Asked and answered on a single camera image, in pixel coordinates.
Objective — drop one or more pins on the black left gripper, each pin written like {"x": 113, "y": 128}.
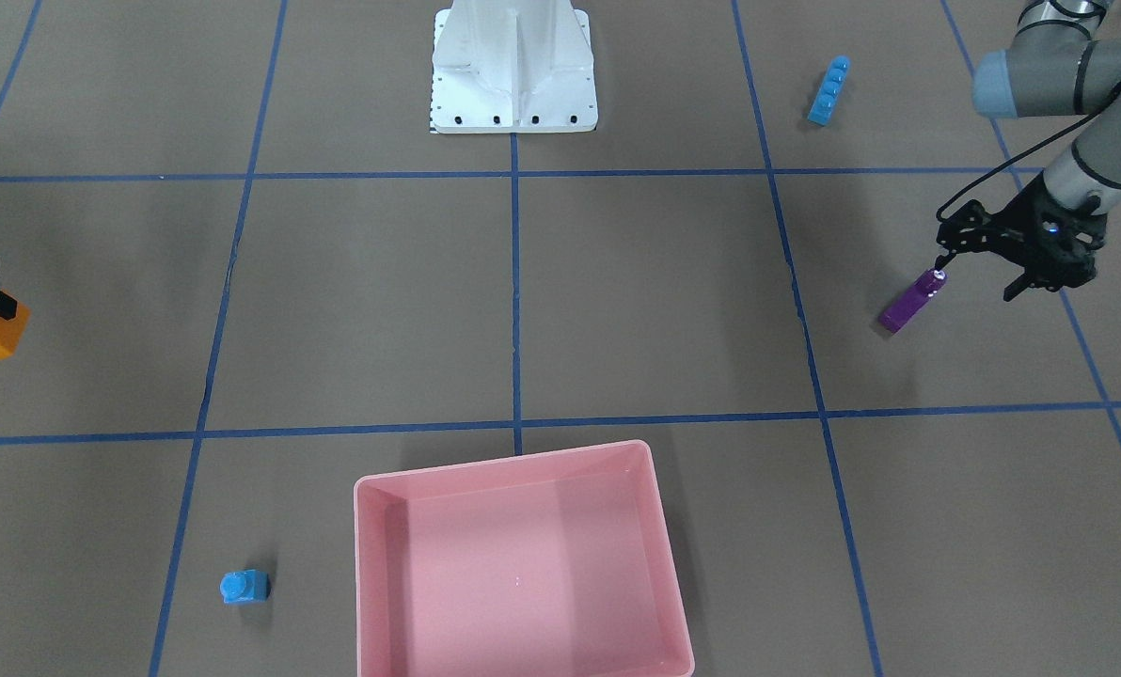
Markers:
{"x": 1028, "y": 217}

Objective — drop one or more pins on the purple block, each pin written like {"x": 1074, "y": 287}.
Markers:
{"x": 912, "y": 300}

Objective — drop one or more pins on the long blue block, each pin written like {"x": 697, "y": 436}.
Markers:
{"x": 827, "y": 96}

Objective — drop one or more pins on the small blue block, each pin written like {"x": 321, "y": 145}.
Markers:
{"x": 244, "y": 587}

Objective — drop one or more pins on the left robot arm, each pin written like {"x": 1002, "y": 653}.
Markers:
{"x": 1056, "y": 66}

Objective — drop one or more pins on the pink plastic box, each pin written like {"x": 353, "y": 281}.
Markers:
{"x": 556, "y": 563}

